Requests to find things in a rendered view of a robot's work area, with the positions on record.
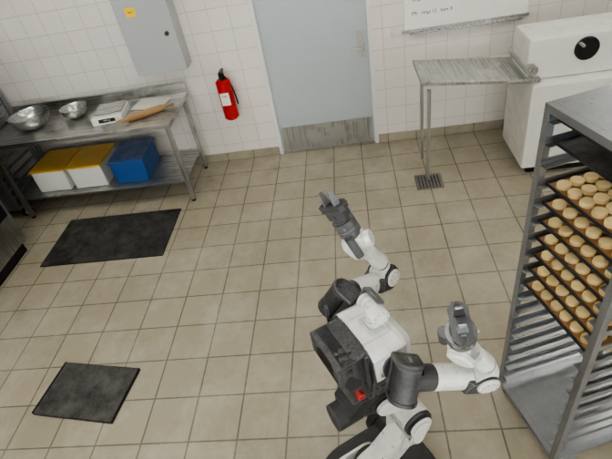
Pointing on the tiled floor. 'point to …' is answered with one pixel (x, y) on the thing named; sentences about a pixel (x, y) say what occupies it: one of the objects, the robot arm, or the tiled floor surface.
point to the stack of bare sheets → (86, 392)
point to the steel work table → (168, 173)
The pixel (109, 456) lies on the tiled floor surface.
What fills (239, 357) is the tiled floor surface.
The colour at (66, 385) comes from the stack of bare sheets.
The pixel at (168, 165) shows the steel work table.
